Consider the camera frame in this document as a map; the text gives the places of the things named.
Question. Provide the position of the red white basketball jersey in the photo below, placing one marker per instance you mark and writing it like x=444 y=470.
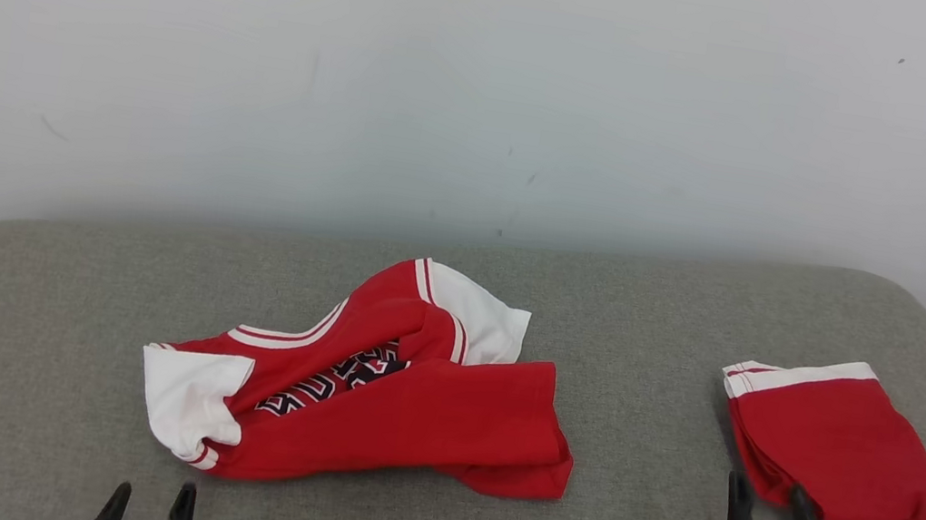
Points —
x=448 y=423

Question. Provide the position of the red white basketball shorts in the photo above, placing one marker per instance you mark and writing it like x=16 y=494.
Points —
x=839 y=445

